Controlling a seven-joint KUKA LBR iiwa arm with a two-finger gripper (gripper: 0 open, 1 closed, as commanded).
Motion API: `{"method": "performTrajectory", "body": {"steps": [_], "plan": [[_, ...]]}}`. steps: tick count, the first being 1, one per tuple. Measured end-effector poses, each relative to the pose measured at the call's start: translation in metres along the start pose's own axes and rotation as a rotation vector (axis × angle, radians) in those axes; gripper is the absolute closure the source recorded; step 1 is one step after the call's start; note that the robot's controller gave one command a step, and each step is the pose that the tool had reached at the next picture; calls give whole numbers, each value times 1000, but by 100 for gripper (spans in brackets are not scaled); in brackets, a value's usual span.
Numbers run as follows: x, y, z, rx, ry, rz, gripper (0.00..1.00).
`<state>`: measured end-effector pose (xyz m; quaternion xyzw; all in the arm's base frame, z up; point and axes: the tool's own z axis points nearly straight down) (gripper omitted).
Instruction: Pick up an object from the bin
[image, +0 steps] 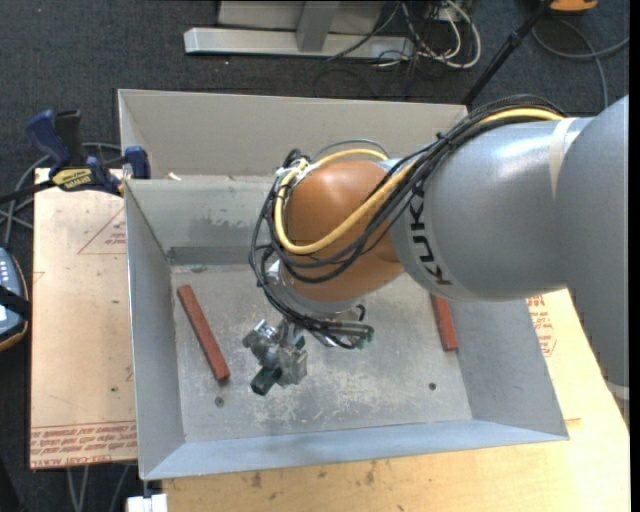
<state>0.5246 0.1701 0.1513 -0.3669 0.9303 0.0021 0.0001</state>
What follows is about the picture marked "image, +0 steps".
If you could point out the grey metal bin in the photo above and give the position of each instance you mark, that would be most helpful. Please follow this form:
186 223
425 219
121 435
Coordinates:
350 390

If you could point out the red-brown flat block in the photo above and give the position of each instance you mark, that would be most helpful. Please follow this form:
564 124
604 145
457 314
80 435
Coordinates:
445 325
202 331

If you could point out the brown cardboard board, red print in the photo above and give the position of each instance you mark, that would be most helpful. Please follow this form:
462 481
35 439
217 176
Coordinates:
80 320

